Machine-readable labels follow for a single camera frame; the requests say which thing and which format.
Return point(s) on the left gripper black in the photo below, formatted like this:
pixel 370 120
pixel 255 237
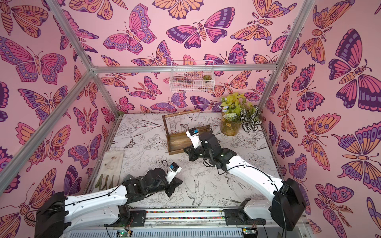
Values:
pixel 173 185

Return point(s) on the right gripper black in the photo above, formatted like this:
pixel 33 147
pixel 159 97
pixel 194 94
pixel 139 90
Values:
pixel 192 151

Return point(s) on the wooden jewelry display stand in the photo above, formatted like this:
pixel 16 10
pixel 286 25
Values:
pixel 176 142

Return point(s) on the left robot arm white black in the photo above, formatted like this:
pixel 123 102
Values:
pixel 61 214

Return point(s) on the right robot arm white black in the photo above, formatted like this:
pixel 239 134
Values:
pixel 286 202

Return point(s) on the glass vase with plants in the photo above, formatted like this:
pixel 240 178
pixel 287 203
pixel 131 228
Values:
pixel 238 113

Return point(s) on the small succulent in basket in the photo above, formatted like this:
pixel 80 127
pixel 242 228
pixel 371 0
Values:
pixel 207 77

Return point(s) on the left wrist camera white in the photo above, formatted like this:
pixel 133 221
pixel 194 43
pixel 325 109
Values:
pixel 174 169

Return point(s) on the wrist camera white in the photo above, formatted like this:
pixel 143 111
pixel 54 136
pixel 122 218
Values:
pixel 193 135
pixel 174 169

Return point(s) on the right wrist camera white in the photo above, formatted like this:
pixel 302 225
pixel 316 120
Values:
pixel 193 135

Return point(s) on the white wire wall basket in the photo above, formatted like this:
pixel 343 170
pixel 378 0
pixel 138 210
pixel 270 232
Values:
pixel 186 76

